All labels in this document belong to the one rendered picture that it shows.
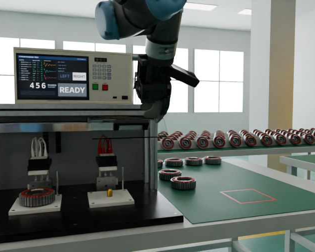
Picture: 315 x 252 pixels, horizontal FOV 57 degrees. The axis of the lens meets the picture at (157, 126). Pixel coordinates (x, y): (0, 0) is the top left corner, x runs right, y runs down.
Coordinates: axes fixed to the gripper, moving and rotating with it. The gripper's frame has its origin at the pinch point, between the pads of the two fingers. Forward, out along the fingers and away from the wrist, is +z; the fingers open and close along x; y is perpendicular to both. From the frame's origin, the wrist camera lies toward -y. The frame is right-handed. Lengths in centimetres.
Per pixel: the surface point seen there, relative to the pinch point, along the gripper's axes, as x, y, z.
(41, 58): -45, 31, 2
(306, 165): -25, -120, 77
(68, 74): -40.5, 21.6, 7.1
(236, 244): -9, -73, 124
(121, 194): -3.3, 9.0, 36.9
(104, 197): -2.0, 15.5, 35.1
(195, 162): -42, -47, 74
